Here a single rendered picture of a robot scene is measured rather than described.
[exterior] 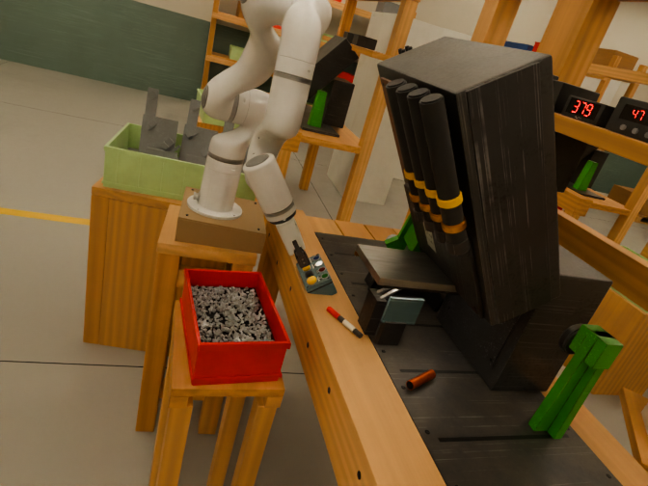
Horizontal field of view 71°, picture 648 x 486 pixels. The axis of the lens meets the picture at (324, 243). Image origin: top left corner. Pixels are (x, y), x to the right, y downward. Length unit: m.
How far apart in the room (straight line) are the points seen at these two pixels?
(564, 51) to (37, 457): 2.15
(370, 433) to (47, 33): 7.86
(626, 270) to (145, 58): 7.51
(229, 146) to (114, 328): 1.18
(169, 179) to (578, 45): 1.50
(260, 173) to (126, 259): 1.16
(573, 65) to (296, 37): 0.83
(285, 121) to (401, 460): 0.76
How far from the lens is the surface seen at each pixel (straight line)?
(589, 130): 1.24
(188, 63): 8.09
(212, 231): 1.53
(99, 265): 2.20
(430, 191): 0.87
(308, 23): 1.11
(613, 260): 1.39
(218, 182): 1.55
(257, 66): 1.36
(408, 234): 1.30
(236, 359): 1.08
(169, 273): 1.59
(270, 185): 1.12
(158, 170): 1.99
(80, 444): 2.05
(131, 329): 2.35
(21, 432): 2.12
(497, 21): 1.91
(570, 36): 1.57
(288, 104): 1.09
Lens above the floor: 1.57
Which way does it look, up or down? 24 degrees down
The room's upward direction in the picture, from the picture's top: 16 degrees clockwise
